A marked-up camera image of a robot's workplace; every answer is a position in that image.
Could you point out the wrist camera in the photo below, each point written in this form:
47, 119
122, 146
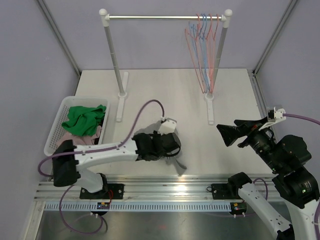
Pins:
167, 126
274, 116

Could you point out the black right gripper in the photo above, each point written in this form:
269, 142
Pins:
230, 133

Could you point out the pink hanger of brown top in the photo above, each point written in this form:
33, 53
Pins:
205, 51

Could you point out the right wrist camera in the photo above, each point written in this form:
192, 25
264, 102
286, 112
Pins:
274, 116

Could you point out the grey tank top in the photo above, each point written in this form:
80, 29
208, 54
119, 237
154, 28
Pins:
179, 167

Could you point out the left aluminium frame post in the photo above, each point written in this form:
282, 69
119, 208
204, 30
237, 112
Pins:
49, 18

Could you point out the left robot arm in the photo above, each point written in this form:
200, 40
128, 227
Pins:
71, 163

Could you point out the aluminium frame post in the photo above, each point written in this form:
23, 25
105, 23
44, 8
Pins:
49, 18
275, 35

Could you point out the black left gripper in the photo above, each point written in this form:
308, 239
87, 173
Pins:
156, 134

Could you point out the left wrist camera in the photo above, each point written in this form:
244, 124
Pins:
167, 126

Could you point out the right aluminium frame post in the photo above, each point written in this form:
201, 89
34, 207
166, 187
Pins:
275, 35

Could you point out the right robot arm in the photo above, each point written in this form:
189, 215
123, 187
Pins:
295, 184

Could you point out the pink hanger of grey top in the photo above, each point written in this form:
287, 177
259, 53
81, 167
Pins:
192, 37

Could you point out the white plastic basket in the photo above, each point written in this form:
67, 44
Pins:
57, 131

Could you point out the blue hanger of green top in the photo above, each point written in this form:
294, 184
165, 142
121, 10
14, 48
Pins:
197, 46

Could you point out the silver clothes rack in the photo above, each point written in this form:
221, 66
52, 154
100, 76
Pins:
122, 79

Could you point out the green tank top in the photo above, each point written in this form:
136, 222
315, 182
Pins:
83, 121

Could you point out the blue hanger of mauve top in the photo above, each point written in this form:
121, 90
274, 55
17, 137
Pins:
203, 21

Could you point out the mauve pink tank top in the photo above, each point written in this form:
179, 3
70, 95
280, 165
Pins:
81, 140

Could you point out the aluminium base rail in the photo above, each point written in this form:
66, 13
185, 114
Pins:
186, 188

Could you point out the white slotted cable duct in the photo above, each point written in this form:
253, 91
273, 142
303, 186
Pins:
119, 206

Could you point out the pink hanger of black top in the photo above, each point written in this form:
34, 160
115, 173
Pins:
215, 50

